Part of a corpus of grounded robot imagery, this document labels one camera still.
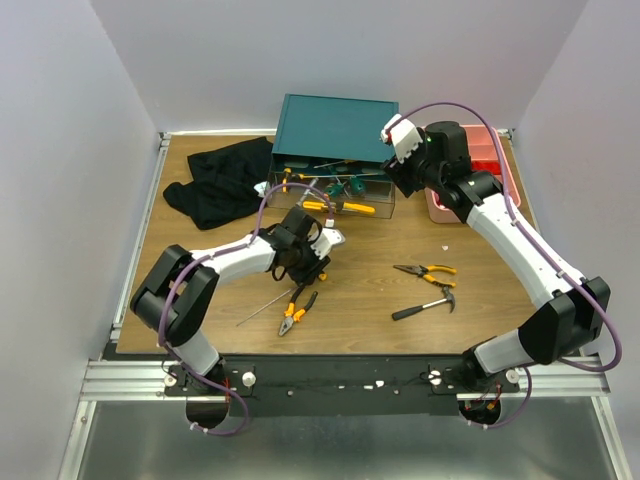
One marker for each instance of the yellow screwdriver large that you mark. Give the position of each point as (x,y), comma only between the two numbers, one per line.
(358,208)

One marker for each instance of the black handled claw hammer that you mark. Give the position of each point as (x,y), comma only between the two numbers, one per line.
(447,299)

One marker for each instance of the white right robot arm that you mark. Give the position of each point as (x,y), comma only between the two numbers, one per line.
(569,307)

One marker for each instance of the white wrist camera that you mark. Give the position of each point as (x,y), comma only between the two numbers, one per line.
(327,238)
(403,136)

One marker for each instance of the red block middle compartment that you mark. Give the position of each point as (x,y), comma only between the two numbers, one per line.
(491,166)

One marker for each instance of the yellow black long rod driver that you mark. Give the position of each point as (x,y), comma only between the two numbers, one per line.
(321,277)

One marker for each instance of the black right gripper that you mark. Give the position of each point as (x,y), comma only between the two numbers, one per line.
(398,171)

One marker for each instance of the teal drawer cabinet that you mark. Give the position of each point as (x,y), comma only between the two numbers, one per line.
(317,129)

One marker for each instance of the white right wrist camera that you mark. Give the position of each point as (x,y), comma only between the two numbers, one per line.
(403,136)

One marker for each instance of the yellow long nose pliers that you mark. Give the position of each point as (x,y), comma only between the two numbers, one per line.
(427,273)

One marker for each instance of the yellow black T-handle long driver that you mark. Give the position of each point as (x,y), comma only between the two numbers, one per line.
(289,177)

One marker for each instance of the black cloth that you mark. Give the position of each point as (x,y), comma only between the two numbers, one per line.
(223,183)

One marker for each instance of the pink compartment tray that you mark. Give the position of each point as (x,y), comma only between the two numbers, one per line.
(484,157)

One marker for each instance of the yellow screwdriver small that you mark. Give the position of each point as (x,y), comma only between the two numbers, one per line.
(333,163)

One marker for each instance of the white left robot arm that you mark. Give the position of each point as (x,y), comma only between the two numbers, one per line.
(175,295)

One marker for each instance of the yellow black combination pliers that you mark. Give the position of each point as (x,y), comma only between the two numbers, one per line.
(293,314)

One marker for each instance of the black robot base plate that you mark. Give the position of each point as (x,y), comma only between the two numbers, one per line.
(346,385)

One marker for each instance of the small green screwdriver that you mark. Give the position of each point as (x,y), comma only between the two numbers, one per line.
(357,186)

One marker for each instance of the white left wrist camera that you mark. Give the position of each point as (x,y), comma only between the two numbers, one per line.
(327,238)

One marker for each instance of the clear drawer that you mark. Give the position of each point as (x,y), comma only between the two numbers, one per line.
(380,192)

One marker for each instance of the green screwdriver short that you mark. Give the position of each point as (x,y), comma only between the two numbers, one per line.
(334,190)

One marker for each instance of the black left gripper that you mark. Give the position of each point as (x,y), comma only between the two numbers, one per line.
(309,276)

